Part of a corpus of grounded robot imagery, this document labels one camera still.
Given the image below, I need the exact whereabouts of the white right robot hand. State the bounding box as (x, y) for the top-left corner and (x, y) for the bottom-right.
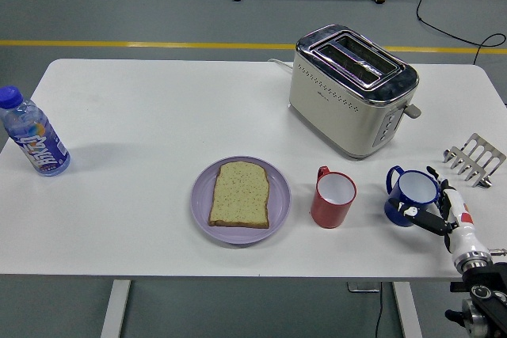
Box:
(390, 165), (490, 260)

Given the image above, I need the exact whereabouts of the blue enamel cup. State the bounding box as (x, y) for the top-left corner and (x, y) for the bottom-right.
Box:
(383, 165), (440, 228)

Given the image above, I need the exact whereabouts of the red enamel cup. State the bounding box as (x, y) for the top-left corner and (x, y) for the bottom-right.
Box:
(310, 165), (357, 230)

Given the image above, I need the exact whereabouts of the slice of bread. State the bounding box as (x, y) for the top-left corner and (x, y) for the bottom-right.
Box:
(208, 161), (271, 230)

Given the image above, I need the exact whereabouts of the silver metal toast rack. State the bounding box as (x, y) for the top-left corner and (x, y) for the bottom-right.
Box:
(442, 132), (507, 188)

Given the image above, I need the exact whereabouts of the white table leg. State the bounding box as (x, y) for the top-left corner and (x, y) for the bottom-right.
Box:
(391, 281), (424, 338)
(100, 279), (132, 338)

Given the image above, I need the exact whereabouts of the cream and chrome toaster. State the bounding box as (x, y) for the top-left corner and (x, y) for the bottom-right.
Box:
(288, 24), (422, 161)

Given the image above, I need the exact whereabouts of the purple round plate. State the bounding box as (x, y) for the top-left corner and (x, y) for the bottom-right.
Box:
(190, 155), (292, 245)

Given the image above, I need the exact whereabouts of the plastic drink bottle blue cap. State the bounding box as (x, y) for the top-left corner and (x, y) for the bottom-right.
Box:
(0, 85), (71, 177)

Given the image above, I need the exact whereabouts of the grey under-table bracket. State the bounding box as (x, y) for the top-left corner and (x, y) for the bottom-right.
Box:
(347, 282), (381, 294)

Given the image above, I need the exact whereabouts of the thin black hanging cable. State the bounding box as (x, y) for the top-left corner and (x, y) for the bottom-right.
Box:
(374, 290), (385, 338)

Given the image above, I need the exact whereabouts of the white toaster cord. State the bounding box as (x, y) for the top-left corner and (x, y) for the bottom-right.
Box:
(268, 58), (295, 76)

